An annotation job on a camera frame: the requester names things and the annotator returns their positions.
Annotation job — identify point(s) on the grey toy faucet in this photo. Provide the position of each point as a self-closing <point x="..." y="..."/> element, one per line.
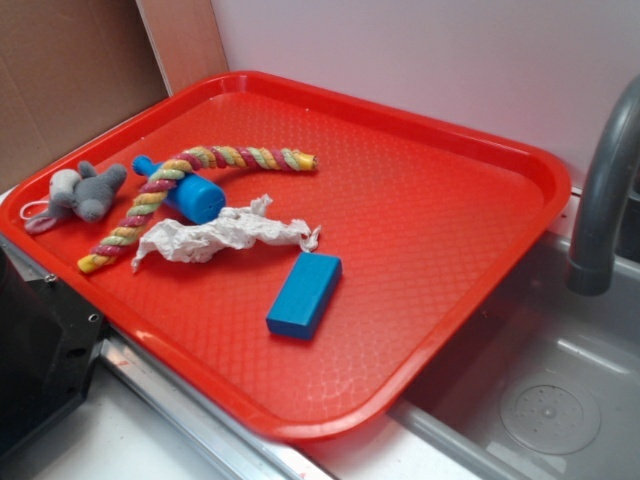
<point x="607" y="220"/>

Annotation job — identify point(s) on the grey plastic toy sink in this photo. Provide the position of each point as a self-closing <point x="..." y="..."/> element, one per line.
<point x="540" y="382"/>

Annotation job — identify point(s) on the red plastic tray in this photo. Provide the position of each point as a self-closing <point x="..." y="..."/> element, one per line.
<point x="426" y="217"/>

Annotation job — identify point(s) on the grey plush toy animal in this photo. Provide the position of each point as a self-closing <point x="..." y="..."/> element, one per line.
<point x="83" y="193"/>

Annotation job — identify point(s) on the blue wooden block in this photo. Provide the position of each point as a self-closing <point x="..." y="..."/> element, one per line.
<point x="304" y="296"/>

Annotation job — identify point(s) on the brown cardboard panel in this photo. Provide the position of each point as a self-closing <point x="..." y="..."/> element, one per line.
<point x="72" y="70"/>

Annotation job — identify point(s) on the crumpled white paper towel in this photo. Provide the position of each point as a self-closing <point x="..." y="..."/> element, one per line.
<point x="234" y="228"/>

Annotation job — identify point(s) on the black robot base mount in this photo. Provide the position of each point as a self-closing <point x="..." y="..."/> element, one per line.
<point x="49" y="342"/>

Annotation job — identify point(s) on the blue plastic toy bottle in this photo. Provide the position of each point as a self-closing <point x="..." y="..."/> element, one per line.
<point x="175" y="183"/>

